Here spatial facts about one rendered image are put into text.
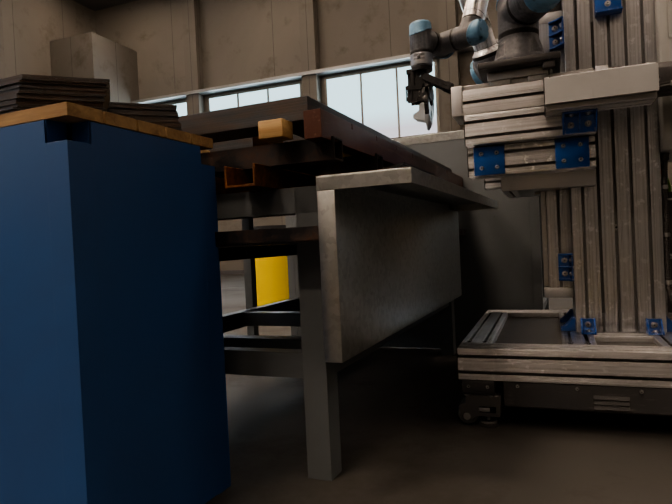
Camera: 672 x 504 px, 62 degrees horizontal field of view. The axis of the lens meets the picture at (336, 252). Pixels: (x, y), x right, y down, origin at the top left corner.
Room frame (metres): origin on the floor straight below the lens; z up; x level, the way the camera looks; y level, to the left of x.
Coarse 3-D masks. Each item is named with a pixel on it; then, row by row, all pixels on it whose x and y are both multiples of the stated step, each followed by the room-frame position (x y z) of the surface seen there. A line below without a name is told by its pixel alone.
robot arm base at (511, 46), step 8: (504, 32) 1.64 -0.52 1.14; (512, 32) 1.62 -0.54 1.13; (520, 32) 1.61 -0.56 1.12; (528, 32) 1.61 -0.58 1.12; (536, 32) 1.63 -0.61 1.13; (504, 40) 1.64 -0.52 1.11; (512, 40) 1.62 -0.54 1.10; (520, 40) 1.61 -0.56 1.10; (528, 40) 1.61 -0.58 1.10; (536, 40) 1.62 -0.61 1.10; (504, 48) 1.63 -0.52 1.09; (512, 48) 1.61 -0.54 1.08; (520, 48) 1.60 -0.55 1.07; (528, 48) 1.60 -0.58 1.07; (536, 48) 1.62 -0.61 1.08; (496, 56) 1.66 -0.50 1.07; (504, 56) 1.62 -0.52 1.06; (512, 56) 1.61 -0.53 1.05; (520, 56) 1.60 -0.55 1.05
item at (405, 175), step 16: (320, 176) 1.13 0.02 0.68; (336, 176) 1.12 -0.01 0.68; (352, 176) 1.10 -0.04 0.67; (368, 176) 1.09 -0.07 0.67; (384, 176) 1.08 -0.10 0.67; (400, 176) 1.06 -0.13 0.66; (416, 176) 1.09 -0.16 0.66; (432, 176) 1.21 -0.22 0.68; (352, 192) 1.31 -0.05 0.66; (368, 192) 1.42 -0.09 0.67; (384, 192) 1.54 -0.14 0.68; (400, 192) 1.59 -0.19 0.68; (416, 192) 1.62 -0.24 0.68; (432, 192) 1.64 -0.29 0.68; (448, 192) 1.36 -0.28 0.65; (464, 192) 1.57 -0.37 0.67; (448, 208) 2.32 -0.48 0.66; (464, 208) 2.30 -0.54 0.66; (480, 208) 2.28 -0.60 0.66; (496, 208) 2.25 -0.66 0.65
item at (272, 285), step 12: (264, 228) 4.97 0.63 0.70; (264, 264) 5.00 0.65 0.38; (276, 264) 5.00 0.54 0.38; (264, 276) 5.01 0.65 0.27; (276, 276) 5.01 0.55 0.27; (264, 288) 5.01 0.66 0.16; (276, 288) 5.01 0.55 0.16; (288, 288) 5.08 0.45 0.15; (264, 300) 5.02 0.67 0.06; (276, 300) 5.01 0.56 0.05
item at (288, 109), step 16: (304, 96) 1.22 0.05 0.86; (208, 112) 1.32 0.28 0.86; (224, 112) 1.30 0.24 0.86; (240, 112) 1.28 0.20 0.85; (256, 112) 1.27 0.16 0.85; (272, 112) 1.25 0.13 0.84; (288, 112) 1.23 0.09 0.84; (336, 112) 1.37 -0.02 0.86; (192, 128) 1.34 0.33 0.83; (208, 128) 1.32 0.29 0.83; (224, 128) 1.30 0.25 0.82; (240, 128) 1.28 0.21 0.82; (256, 128) 1.29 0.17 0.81; (368, 128) 1.58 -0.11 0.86; (224, 144) 1.58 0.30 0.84; (240, 144) 1.55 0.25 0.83; (400, 144) 1.87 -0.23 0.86; (432, 160) 2.29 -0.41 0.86
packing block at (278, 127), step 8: (272, 120) 1.20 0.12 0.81; (280, 120) 1.19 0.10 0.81; (264, 128) 1.21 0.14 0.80; (272, 128) 1.20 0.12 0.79; (280, 128) 1.19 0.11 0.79; (288, 128) 1.22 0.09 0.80; (264, 136) 1.21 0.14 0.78; (272, 136) 1.20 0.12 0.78; (280, 136) 1.19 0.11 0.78; (288, 136) 1.21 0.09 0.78
